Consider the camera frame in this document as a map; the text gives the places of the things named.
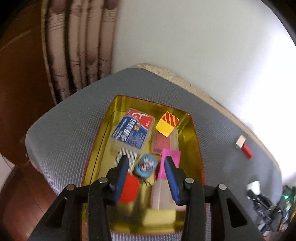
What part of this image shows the white power adapter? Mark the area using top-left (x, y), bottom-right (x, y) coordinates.
top-left (246, 180), bottom-right (261, 195)

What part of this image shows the pink rectangular block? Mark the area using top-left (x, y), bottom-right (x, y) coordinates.
top-left (157, 148), bottom-right (182, 181)

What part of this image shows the clear case with blue-red card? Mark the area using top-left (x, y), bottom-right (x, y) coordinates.
top-left (110, 108), bottom-right (155, 155)

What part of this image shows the red rectangular block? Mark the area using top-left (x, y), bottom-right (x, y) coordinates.
top-left (241, 143), bottom-right (253, 159)

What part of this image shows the brown cardboard box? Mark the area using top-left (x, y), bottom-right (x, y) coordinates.
top-left (119, 174), bottom-right (140, 203)

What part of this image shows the red gold toffee tin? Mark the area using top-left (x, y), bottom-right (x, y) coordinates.
top-left (83, 95), bottom-right (204, 235)

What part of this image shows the grey honeycomb mesh mat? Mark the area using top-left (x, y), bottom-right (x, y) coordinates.
top-left (24, 67), bottom-right (283, 241)

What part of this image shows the white zigzag patterned block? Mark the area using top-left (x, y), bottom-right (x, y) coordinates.
top-left (114, 148), bottom-right (137, 173)

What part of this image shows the clear case with red insert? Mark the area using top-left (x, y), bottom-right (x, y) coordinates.
top-left (151, 128), bottom-right (179, 155)

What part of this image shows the yellow red striped block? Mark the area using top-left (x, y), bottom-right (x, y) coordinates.
top-left (156, 111), bottom-right (179, 137)

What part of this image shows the dark wooden cabinet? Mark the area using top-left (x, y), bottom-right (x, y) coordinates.
top-left (1, 1), bottom-right (54, 165)

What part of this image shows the beige patterned curtain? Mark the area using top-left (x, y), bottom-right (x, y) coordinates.
top-left (41, 1), bottom-right (119, 104)

